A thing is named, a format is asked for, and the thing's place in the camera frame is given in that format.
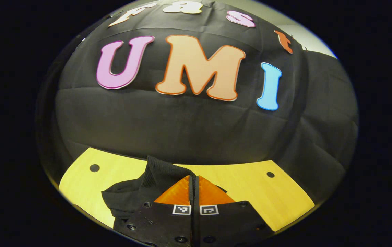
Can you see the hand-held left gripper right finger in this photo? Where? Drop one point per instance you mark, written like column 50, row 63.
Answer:
column 209, row 226

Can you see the black backdrop cloth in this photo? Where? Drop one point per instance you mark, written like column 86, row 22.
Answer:
column 182, row 130

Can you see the black knit cardigan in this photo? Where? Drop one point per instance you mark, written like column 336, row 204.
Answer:
column 127, row 199

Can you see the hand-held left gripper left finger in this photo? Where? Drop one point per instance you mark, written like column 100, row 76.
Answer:
column 182, row 226

